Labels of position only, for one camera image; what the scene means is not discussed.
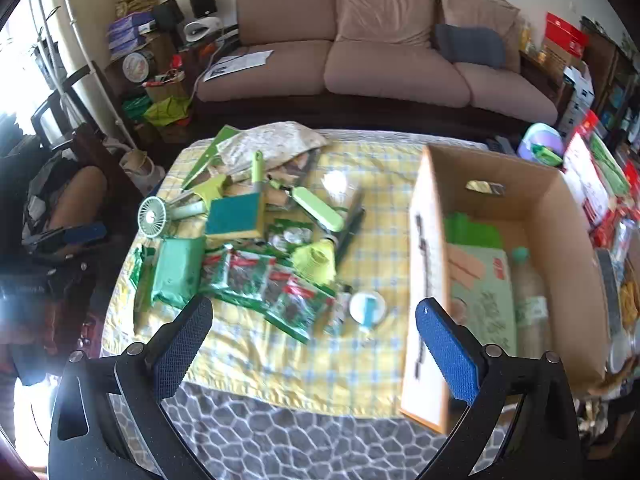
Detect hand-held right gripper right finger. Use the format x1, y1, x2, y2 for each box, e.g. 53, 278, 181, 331
415, 297, 583, 480

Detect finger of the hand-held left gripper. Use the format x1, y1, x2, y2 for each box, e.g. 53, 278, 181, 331
22, 222, 108, 253

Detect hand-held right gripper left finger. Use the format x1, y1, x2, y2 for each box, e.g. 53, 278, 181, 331
47, 294, 215, 480

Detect green biscuit box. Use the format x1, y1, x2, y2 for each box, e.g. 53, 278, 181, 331
447, 242, 518, 361

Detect clear plastic bottle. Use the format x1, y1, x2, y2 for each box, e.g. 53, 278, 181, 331
510, 246, 553, 361

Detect green tote bag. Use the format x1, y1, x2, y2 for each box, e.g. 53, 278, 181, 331
442, 211, 503, 251

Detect cardboard box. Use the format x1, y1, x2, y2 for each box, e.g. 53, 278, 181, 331
400, 144, 613, 436

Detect dark wooden chair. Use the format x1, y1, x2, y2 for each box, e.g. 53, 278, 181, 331
30, 67, 126, 241

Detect pale green packet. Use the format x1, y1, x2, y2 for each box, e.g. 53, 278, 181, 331
131, 246, 157, 322

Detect green wet wipes packet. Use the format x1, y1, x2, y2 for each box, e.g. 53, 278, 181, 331
150, 236, 207, 309

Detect small white handheld fan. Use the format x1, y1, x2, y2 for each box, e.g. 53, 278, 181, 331
137, 195, 208, 238

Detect green snack packet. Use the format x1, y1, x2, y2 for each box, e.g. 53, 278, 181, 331
200, 244, 236, 298
264, 217, 315, 253
262, 270, 337, 345
220, 252, 281, 313

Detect beige bag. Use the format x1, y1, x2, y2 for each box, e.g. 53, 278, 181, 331
122, 152, 166, 196

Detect white blue suction hook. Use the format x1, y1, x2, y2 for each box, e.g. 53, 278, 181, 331
348, 290, 388, 333

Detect yellow plaid cloth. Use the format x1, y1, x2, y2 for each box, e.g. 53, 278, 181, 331
100, 137, 426, 418

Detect printed lighter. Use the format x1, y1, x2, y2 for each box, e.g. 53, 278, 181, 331
324, 285, 353, 338

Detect yellow green plastic bag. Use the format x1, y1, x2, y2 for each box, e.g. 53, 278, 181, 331
191, 175, 227, 207

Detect yellow green sponge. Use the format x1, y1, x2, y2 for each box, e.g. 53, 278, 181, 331
205, 194, 267, 240

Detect glossy green packet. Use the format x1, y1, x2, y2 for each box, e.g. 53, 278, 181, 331
180, 124, 242, 191

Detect yellow green shopping bag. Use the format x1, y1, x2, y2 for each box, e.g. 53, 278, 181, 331
145, 97, 193, 128

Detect brown stone-pattern blanket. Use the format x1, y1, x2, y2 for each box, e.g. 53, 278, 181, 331
107, 127, 506, 480

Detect yellow plastic shuttlecock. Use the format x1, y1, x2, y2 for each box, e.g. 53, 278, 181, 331
290, 239, 337, 283

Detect brown paper bag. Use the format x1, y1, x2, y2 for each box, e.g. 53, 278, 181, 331
145, 77, 188, 103

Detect wicker basket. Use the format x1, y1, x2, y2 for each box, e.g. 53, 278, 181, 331
595, 355, 640, 401

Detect dark grey remote control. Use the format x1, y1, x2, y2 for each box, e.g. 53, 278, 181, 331
595, 247, 626, 346

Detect white pole stand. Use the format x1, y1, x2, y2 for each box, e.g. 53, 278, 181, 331
30, 0, 136, 151

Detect round tin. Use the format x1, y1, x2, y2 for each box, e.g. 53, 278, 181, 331
122, 51, 153, 82

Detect blue box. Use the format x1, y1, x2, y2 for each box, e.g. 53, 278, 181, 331
107, 14, 156, 41
110, 35, 151, 58

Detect green white case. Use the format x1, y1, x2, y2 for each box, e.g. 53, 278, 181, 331
291, 185, 347, 232

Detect white feather shuttlecock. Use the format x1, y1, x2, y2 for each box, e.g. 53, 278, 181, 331
320, 169, 353, 208

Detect floral white cloth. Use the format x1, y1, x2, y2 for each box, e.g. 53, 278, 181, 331
217, 121, 328, 181

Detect pile of snack packets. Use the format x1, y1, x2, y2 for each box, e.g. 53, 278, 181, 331
562, 110, 640, 251

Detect white papers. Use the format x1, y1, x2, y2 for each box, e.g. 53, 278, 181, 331
201, 50, 275, 82

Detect purple basin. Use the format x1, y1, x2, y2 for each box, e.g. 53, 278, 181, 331
517, 122, 566, 166

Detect woven straw bag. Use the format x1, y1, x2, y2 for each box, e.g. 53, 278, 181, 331
116, 0, 156, 18

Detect white curved appliance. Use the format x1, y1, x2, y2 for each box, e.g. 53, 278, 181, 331
183, 16, 223, 42

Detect brown sofa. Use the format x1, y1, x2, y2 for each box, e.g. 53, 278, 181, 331
194, 0, 560, 126

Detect white black box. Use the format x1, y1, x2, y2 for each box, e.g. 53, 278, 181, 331
557, 62, 596, 131

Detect grey cushion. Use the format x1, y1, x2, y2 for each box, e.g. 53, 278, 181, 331
434, 23, 507, 68

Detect dark wooden cabinet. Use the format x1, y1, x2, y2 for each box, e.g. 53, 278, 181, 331
580, 17, 640, 126

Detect red box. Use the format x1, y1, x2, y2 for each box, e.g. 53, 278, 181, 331
544, 12, 588, 58

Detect green handled brush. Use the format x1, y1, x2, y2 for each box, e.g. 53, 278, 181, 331
249, 150, 267, 198

